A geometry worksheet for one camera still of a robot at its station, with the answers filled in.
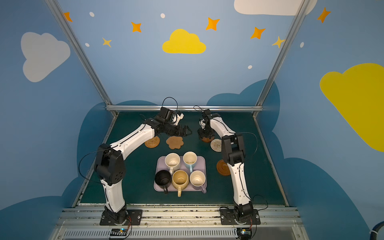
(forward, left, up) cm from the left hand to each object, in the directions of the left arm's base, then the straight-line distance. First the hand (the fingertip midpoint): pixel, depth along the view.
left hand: (186, 130), depth 88 cm
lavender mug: (-23, -7, -16) cm, 29 cm away
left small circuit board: (-49, +32, -21) cm, 63 cm away
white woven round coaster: (+2, -21, -19) cm, 28 cm away
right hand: (+8, -13, -15) cm, 21 cm away
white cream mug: (-12, +9, -16) cm, 22 cm away
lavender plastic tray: (-29, +16, -16) cm, 37 cm away
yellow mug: (-23, +3, -17) cm, 29 cm away
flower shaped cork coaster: (+4, +8, -18) cm, 20 cm away
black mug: (-23, +13, -16) cm, 31 cm away
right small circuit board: (-49, -31, -21) cm, 61 cm away
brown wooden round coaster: (-15, -24, -18) cm, 33 cm away
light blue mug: (-12, -2, -13) cm, 18 cm away
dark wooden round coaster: (+7, -15, -19) cm, 25 cm away
